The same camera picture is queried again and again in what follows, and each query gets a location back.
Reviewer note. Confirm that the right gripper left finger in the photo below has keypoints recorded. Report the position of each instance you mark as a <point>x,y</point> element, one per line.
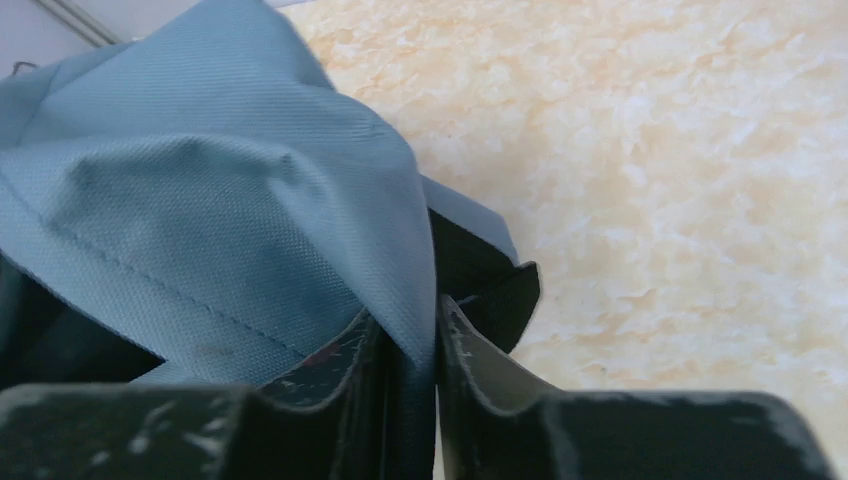
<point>321,420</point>

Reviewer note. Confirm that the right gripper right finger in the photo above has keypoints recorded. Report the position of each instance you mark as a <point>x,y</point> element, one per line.
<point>500,421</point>

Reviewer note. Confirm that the blue student backpack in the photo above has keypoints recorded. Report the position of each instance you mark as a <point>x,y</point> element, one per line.
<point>208,195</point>

